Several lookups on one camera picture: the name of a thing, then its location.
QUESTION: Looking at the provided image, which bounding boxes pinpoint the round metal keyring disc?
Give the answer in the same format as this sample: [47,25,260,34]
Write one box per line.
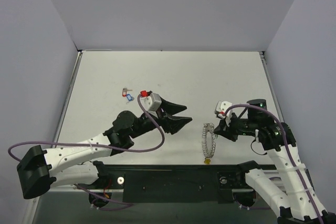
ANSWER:
[202,123,217,159]

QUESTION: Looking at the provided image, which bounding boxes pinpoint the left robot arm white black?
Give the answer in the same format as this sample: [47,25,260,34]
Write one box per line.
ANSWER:
[16,93,193,199]

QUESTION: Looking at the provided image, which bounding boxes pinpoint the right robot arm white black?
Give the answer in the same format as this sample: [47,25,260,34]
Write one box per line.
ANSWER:
[214,99,335,223]

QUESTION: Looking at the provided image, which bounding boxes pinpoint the blue tag key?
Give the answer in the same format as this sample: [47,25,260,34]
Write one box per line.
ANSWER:
[126,94,134,104]

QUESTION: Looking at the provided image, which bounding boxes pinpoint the yellow tag key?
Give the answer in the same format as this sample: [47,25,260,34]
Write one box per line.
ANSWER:
[204,158,211,165]

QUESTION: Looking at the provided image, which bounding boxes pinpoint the red tag key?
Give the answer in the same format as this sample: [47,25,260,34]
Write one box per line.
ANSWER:
[122,87,132,97]

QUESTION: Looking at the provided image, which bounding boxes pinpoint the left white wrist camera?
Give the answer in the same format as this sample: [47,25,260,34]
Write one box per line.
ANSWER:
[140,90,162,112]

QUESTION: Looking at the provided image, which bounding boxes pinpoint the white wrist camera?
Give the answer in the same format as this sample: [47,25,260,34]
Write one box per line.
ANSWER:
[214,101,233,125]
[140,90,162,112]

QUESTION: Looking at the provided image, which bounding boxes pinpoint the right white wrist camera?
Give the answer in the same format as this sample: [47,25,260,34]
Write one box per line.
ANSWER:
[214,101,233,125]

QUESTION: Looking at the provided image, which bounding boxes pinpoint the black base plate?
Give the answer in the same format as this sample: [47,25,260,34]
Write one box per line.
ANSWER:
[76,165,253,205]

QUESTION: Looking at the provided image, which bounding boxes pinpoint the aluminium frame rail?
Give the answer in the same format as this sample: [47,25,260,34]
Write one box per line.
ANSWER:
[33,171,314,193]

